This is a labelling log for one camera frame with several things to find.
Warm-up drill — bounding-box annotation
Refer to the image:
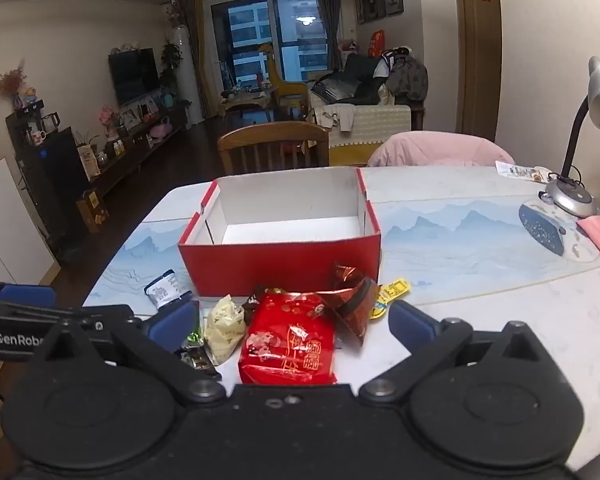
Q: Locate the wooden coffee table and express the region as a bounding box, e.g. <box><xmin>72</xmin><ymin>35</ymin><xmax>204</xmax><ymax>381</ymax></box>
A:
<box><xmin>219</xmin><ymin>87</ymin><xmax>276</xmax><ymax>117</ymax></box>

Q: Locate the large window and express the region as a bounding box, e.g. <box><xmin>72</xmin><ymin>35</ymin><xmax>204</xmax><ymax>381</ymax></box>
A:
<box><xmin>210</xmin><ymin>0</ymin><xmax>331</xmax><ymax>91</ymax></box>

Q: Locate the blue and white snack packet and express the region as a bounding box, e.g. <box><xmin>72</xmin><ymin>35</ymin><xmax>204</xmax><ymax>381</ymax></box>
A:
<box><xmin>144</xmin><ymin>270</ymin><xmax>193</xmax><ymax>309</ymax></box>

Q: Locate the dried flower bouquet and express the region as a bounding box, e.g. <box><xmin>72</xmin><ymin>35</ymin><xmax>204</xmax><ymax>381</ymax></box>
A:
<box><xmin>0</xmin><ymin>60</ymin><xmax>28</xmax><ymax>108</ymax></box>

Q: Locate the beige paper bag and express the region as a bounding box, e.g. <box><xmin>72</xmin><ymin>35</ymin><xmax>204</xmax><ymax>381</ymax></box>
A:
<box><xmin>77</xmin><ymin>144</ymin><xmax>102</xmax><ymax>178</ymax></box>

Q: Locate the red cardboard box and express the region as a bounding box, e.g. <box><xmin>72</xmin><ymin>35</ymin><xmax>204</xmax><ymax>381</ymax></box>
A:
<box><xmin>177</xmin><ymin>166</ymin><xmax>382</xmax><ymax>298</ymax></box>

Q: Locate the wooden chair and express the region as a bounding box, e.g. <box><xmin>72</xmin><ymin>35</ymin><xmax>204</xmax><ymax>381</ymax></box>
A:
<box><xmin>217</xmin><ymin>121</ymin><xmax>330</xmax><ymax>177</ymax></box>

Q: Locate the cream snack packet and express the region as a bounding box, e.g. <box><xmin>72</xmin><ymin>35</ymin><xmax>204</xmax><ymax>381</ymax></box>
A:
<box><xmin>203</xmin><ymin>295</ymin><xmax>247</xmax><ymax>366</ymax></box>

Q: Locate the silver desk lamp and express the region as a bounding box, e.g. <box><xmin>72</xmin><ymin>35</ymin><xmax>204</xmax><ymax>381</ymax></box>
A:
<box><xmin>537</xmin><ymin>56</ymin><xmax>600</xmax><ymax>219</ymax></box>

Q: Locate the dark wooden TV cabinet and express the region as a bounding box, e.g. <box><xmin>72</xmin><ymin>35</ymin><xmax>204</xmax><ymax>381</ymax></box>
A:
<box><xmin>87</xmin><ymin>105</ymin><xmax>190</xmax><ymax>196</ymax></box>

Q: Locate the wooden door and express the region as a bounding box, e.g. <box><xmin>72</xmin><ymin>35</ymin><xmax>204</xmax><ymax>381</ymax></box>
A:
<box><xmin>452</xmin><ymin>0</ymin><xmax>503</xmax><ymax>143</ymax></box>

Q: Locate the black cabinet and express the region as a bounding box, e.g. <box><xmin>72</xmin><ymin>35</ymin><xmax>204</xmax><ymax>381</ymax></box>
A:
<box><xmin>6</xmin><ymin>99</ymin><xmax>91</xmax><ymax>266</ymax></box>

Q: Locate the silver green snack packet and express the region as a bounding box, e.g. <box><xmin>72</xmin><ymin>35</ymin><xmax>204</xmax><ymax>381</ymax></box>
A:
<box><xmin>182</xmin><ymin>327</ymin><xmax>206</xmax><ymax>353</ymax></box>

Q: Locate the yellow giraffe toy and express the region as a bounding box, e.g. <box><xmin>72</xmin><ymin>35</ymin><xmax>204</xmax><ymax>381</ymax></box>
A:
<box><xmin>257</xmin><ymin>42</ymin><xmax>308</xmax><ymax>106</ymax></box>

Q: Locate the grey curtain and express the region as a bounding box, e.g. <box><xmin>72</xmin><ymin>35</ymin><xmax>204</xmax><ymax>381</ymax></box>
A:
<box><xmin>180</xmin><ymin>0</ymin><xmax>213</xmax><ymax>118</ymax></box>
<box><xmin>314</xmin><ymin>0</ymin><xmax>343</xmax><ymax>73</ymax></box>

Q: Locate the green houseplant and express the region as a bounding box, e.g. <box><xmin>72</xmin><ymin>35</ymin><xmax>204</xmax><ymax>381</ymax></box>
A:
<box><xmin>160</xmin><ymin>42</ymin><xmax>183</xmax><ymax>86</ymax></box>

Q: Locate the black television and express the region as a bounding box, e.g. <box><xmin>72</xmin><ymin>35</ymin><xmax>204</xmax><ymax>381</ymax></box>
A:
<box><xmin>108</xmin><ymin>48</ymin><xmax>161</xmax><ymax>107</ymax></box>

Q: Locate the black snack packet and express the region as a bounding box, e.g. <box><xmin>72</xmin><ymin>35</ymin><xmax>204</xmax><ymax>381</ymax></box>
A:
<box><xmin>180</xmin><ymin>347</ymin><xmax>222</xmax><ymax>381</ymax></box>

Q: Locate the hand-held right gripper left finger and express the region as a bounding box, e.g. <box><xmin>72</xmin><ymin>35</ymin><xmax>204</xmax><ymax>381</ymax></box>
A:
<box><xmin>30</xmin><ymin>299</ymin><xmax>227</xmax><ymax>406</ymax></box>

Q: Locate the white tower air conditioner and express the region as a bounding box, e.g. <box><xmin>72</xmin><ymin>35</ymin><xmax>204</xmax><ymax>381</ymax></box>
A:
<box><xmin>171</xmin><ymin>25</ymin><xmax>205</xmax><ymax>128</ymax></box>

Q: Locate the white flat packet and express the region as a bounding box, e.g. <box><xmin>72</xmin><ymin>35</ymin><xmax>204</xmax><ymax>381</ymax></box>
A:
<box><xmin>495</xmin><ymin>160</ymin><xmax>556</xmax><ymax>184</ymax></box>

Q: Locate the sofa with cream cover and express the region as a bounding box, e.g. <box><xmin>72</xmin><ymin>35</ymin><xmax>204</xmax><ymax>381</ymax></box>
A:
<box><xmin>307</xmin><ymin>55</ymin><xmax>428</xmax><ymax>166</ymax></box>

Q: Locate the brown paper bag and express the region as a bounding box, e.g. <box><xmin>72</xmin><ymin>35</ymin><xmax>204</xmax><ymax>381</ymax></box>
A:
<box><xmin>76</xmin><ymin>188</ymin><xmax>111</xmax><ymax>234</ymax></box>

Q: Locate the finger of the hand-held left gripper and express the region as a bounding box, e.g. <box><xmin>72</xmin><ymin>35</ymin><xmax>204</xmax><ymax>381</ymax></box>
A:
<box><xmin>0</xmin><ymin>278</ymin><xmax>58</xmax><ymax>313</ymax></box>
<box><xmin>0</xmin><ymin>302</ymin><xmax>137</xmax><ymax>335</ymax></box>

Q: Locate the yellow snack packet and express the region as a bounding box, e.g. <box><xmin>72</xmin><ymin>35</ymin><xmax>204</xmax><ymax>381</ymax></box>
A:
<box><xmin>370</xmin><ymin>280</ymin><xmax>412</xmax><ymax>321</ymax></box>

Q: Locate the red snack packet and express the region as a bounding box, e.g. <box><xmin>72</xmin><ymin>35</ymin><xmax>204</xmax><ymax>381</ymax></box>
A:
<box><xmin>238</xmin><ymin>292</ymin><xmax>338</xmax><ymax>386</ymax></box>

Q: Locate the white cabinet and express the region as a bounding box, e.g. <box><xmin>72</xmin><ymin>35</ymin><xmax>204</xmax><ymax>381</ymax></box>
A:
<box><xmin>0</xmin><ymin>156</ymin><xmax>56</xmax><ymax>286</ymax></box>

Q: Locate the copper foil snack packet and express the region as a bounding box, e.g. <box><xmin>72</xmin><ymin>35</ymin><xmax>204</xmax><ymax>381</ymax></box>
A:
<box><xmin>320</xmin><ymin>262</ymin><xmax>381</xmax><ymax>353</ymax></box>

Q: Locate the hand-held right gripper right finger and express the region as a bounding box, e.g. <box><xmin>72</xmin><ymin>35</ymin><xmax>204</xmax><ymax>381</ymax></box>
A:
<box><xmin>359</xmin><ymin>300</ymin><xmax>571</xmax><ymax>405</ymax></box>

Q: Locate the pink cushion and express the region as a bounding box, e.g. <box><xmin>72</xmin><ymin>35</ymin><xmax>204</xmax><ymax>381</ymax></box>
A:
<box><xmin>367</xmin><ymin>131</ymin><xmax>516</xmax><ymax>168</ymax></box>

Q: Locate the dark brown candy packet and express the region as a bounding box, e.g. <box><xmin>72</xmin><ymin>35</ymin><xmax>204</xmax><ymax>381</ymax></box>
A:
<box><xmin>242</xmin><ymin>285</ymin><xmax>267</xmax><ymax>323</ymax></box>

